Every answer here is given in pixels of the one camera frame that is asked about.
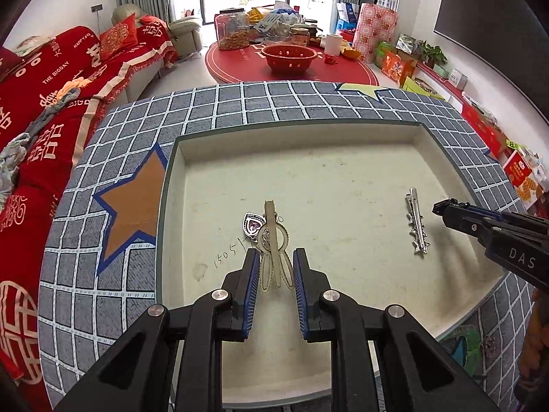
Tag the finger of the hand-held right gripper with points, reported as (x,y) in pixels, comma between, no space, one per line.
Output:
(476,211)
(459,219)

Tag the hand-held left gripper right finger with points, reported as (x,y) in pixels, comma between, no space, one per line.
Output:
(300,292)

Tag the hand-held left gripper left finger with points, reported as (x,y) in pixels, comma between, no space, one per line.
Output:
(253,283)

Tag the silver metal hair clip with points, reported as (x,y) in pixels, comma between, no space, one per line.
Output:
(417,223)

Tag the beige translucent hair clip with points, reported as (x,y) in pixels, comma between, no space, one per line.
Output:
(271,231)

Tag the silver heart pendant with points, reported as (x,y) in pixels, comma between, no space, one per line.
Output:
(252,225)

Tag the person's right hand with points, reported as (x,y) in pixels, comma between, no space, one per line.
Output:
(534,343)

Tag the red snack box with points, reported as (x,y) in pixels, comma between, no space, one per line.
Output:
(523,180)

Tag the large red gift box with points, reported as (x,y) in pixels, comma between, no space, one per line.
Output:
(484,131)

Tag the red low shelf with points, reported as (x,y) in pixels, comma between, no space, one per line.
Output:
(454,92)

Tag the grey checkered star blanket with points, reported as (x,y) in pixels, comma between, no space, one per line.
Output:
(128,266)

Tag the small white box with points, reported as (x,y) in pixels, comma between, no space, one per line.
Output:
(458,78)

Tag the yellow green flat boxes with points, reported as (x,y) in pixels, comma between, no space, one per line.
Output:
(422,88)

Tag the potted green plant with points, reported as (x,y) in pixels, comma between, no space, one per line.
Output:
(431,53)

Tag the orange gift box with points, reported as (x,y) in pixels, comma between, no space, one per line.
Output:
(399,66)

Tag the black television screen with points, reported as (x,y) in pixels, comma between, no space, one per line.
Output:
(493,8)

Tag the tall red patterned gift box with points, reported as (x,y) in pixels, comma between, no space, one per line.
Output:
(375,30)

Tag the white cup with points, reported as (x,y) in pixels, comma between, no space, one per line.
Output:
(334,45)

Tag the round red table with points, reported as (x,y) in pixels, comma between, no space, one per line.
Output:
(244,66)

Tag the red colander bowl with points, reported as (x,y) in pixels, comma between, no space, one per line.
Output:
(289,58)

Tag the blue and white bag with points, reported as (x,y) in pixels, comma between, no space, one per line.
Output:
(346,12)

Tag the small dark glass jar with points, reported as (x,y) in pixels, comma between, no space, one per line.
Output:
(312,32)

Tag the glass jar with brown lid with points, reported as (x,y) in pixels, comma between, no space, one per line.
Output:
(300,36)

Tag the clear plastic snack jar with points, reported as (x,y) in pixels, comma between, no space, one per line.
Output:
(231,32)

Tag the beige recliner armchair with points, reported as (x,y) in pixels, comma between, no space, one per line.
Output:
(184,34)

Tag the pile of snack packets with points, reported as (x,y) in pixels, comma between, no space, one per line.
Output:
(274,19)

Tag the sofa with red printed cover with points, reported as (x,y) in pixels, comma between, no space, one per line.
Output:
(51,107)

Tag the red patterned square cushion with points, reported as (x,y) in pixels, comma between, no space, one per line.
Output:
(119,36)

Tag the white floor lamp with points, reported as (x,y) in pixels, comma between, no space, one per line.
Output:
(165,0)

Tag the red embroidered pillow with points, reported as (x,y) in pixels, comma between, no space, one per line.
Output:
(8,64)

